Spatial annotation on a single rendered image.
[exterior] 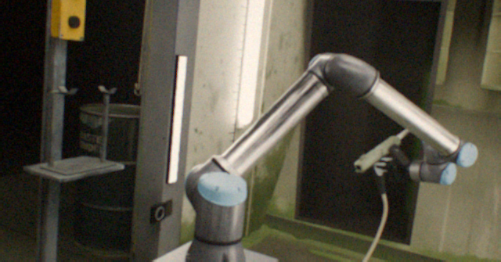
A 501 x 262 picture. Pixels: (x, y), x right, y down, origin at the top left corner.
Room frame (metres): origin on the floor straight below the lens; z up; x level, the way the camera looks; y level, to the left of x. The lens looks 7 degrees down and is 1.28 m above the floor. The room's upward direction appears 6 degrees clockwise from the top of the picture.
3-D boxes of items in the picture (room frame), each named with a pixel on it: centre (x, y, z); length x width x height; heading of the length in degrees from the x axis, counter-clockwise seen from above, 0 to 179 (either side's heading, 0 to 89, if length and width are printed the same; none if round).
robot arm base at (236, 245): (1.38, 0.07, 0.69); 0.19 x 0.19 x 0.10
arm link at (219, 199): (1.39, 0.07, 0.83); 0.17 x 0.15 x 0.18; 18
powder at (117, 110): (2.99, 0.83, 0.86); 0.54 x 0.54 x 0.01
